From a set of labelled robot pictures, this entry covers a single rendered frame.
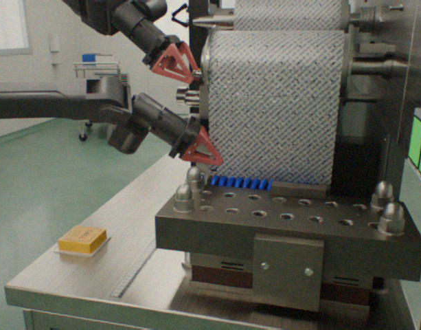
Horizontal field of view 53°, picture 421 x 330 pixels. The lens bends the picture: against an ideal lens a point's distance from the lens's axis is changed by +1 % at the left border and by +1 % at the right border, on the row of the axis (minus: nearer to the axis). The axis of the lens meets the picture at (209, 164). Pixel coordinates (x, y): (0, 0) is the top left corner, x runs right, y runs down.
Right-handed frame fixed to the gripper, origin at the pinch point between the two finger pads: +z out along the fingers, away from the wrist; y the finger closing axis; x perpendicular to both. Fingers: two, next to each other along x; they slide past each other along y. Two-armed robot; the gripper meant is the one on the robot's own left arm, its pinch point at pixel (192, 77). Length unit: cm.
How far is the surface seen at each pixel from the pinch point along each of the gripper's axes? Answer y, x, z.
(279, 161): 6.8, 0.8, 23.9
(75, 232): 16.0, -36.1, 3.0
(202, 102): -0.8, -2.9, 4.6
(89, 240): 18.5, -33.1, 6.5
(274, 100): 7.2, 8.8, 15.4
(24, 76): -409, -263, -237
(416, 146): 30.8, 20.2, 30.8
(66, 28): -521, -216, -276
